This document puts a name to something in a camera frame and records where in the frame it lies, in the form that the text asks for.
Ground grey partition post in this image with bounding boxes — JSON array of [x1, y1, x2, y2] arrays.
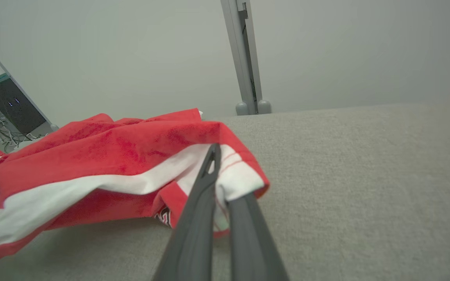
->
[[220, 0, 272, 116]]

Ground black electronics box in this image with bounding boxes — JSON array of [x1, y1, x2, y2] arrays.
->
[[0, 77, 48, 136]]

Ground red shorts with white waistband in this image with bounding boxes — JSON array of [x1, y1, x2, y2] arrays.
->
[[0, 108, 270, 270]]

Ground tangled white cable bundle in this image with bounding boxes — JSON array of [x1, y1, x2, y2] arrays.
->
[[0, 88, 48, 153]]

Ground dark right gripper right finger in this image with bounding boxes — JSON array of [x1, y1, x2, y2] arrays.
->
[[227, 191, 290, 281]]

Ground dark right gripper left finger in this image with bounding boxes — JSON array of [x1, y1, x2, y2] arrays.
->
[[153, 143, 221, 281]]

